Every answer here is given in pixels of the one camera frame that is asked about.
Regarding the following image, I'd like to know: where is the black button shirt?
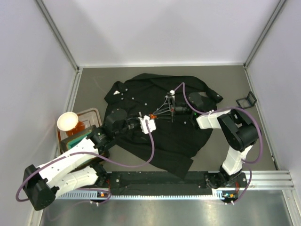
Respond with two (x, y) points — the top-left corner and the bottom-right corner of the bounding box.
(104, 73), (223, 179)

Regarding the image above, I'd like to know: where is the orange maple leaf brooch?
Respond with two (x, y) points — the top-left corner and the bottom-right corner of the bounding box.
(149, 114), (158, 120)

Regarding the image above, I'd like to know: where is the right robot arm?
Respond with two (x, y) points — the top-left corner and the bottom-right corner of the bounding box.
(150, 90), (261, 189)

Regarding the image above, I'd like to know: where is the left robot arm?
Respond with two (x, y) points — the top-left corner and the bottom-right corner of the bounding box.
(21, 109), (156, 211)

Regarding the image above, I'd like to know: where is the orange plastic cup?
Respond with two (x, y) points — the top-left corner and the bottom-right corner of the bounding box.
(65, 121), (85, 137)

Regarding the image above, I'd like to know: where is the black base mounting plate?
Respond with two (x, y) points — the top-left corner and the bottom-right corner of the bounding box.
(96, 171), (247, 195)

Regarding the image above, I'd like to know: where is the white paper cup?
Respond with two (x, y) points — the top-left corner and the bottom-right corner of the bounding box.
(56, 112), (79, 131)

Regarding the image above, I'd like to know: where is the small black open box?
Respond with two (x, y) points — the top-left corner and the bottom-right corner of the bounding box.
(236, 91), (257, 110)

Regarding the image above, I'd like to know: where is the black box green lining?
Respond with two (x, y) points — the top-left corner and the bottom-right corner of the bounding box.
(59, 125), (106, 171)

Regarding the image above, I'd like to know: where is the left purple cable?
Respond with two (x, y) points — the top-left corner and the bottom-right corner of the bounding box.
(15, 120), (156, 222)

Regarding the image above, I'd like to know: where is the white slotted cable duct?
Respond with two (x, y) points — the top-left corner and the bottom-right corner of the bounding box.
(57, 190), (238, 201)

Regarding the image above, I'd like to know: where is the aluminium frame rail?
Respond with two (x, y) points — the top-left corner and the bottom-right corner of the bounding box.
(37, 171), (295, 190)

